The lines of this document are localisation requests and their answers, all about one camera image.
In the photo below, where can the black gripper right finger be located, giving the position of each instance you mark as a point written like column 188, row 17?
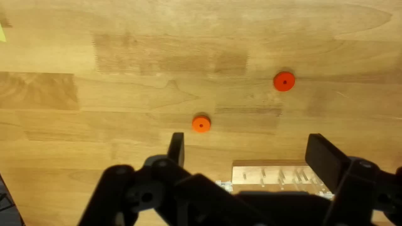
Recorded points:
column 359, row 189

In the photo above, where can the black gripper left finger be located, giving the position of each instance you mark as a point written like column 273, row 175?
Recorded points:
column 138, row 193

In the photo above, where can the wooden rack with metal pins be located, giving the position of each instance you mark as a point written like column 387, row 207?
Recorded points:
column 271, row 174

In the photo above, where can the yellow tape strip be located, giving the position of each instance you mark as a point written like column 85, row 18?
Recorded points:
column 1, row 33

